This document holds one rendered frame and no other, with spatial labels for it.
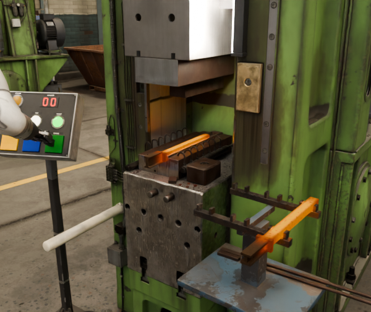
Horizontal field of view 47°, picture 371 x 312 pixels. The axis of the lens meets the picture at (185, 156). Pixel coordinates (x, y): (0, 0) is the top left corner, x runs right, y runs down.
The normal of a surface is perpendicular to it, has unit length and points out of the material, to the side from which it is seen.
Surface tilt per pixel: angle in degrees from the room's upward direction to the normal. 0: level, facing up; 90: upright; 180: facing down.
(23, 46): 79
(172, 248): 90
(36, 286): 0
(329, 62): 90
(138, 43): 90
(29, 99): 60
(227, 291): 0
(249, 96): 90
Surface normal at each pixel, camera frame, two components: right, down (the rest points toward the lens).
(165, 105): 0.82, 0.18
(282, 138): -0.57, 0.26
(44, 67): 0.62, 0.25
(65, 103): -0.15, -0.20
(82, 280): 0.00, -0.95
